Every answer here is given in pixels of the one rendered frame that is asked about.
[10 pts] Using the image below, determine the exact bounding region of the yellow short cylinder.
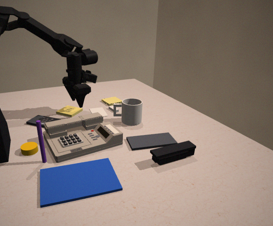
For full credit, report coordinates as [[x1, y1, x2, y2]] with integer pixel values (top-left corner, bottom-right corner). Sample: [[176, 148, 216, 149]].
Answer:
[[20, 142, 38, 156]]

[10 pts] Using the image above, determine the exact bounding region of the beige sheet of paper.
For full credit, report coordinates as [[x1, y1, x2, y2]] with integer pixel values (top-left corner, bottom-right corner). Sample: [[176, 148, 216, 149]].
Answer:
[[90, 107, 108, 117]]

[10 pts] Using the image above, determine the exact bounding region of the blue flat rectangular slab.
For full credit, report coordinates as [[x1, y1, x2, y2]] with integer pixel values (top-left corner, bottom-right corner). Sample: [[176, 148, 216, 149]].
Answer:
[[40, 158, 122, 208]]

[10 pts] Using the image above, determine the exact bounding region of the grey mug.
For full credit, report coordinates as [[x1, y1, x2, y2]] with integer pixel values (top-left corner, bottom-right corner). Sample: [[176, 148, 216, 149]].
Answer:
[[113, 98, 143, 126]]

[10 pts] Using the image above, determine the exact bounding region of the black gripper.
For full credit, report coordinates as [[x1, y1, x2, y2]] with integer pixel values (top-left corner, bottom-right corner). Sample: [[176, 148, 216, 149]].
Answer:
[[62, 67, 91, 108]]

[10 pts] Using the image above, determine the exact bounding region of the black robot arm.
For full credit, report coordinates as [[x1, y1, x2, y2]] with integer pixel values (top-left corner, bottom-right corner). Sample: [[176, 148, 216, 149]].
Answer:
[[0, 6, 98, 83]]

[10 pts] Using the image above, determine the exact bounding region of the beige telephone handset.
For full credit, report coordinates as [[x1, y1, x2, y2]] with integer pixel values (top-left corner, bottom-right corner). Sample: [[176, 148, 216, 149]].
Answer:
[[44, 112, 103, 134]]

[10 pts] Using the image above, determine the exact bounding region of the purple cylinder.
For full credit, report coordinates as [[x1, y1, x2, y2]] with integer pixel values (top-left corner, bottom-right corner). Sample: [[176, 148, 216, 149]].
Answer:
[[36, 120, 47, 163]]

